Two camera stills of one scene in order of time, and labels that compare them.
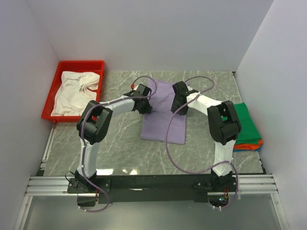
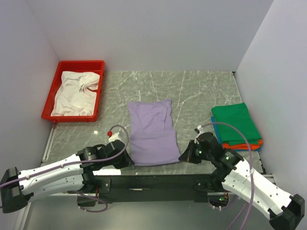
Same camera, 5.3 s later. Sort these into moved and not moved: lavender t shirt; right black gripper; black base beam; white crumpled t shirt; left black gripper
Moved: lavender t shirt; left black gripper; right black gripper
Not moved: black base beam; white crumpled t shirt
